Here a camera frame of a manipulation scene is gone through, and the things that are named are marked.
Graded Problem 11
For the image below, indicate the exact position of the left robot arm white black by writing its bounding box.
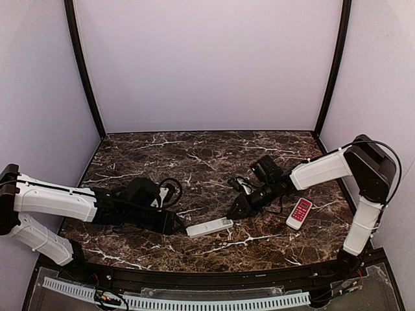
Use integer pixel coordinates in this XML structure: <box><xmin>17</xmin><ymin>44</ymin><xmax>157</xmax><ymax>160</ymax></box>
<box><xmin>1</xmin><ymin>164</ymin><xmax>184</xmax><ymax>266</ymax></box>

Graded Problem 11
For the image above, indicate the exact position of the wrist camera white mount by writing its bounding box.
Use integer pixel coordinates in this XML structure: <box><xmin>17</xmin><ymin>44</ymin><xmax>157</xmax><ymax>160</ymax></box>
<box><xmin>150</xmin><ymin>183</ymin><xmax>176</xmax><ymax>209</ymax></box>
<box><xmin>228</xmin><ymin>176</ymin><xmax>257</xmax><ymax>195</ymax></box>

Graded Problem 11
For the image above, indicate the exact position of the left black frame post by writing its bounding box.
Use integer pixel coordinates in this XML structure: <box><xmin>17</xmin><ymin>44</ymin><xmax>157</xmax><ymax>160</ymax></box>
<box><xmin>64</xmin><ymin>0</ymin><xmax>106</xmax><ymax>140</ymax></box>

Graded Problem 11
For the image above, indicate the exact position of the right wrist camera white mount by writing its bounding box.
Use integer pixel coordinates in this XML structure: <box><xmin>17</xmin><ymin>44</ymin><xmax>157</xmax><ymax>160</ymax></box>
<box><xmin>228</xmin><ymin>176</ymin><xmax>257</xmax><ymax>195</ymax></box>

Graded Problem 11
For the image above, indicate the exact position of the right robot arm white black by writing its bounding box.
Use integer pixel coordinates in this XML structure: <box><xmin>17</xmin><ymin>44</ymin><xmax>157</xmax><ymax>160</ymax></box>
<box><xmin>226</xmin><ymin>134</ymin><xmax>403</xmax><ymax>278</ymax></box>

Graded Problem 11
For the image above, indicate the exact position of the black frame post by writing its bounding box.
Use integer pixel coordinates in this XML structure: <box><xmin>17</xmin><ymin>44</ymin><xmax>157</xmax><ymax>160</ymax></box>
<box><xmin>314</xmin><ymin>0</ymin><xmax>352</xmax><ymax>137</ymax></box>
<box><xmin>64</xmin><ymin>0</ymin><xmax>106</xmax><ymax>140</ymax></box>

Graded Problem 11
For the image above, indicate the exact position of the red white remote control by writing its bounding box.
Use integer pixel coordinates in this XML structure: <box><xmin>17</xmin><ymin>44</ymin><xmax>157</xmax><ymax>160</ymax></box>
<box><xmin>285</xmin><ymin>198</ymin><xmax>313</xmax><ymax>230</ymax></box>

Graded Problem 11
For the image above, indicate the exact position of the black front rail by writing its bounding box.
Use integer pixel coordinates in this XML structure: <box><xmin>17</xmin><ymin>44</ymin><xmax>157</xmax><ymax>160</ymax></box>
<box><xmin>87</xmin><ymin>264</ymin><xmax>338</xmax><ymax>291</ymax></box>

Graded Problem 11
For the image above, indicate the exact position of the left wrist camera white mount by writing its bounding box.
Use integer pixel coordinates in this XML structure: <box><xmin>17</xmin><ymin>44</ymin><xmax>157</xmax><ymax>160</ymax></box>
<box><xmin>150</xmin><ymin>183</ymin><xmax>176</xmax><ymax>209</ymax></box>

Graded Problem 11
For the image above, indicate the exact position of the white air conditioner remote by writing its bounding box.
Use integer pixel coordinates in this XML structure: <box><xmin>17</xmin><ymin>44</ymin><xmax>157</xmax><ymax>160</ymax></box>
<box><xmin>186</xmin><ymin>217</ymin><xmax>234</xmax><ymax>238</ymax></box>

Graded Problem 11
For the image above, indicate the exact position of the white slotted cable duct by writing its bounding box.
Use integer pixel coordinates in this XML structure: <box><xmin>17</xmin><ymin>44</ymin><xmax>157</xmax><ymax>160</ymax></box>
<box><xmin>42</xmin><ymin>277</ymin><xmax>311</xmax><ymax>310</ymax></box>

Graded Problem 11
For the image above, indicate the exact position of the right black frame post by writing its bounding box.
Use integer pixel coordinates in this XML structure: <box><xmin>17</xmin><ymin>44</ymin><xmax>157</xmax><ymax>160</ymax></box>
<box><xmin>314</xmin><ymin>0</ymin><xmax>352</xmax><ymax>137</ymax></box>

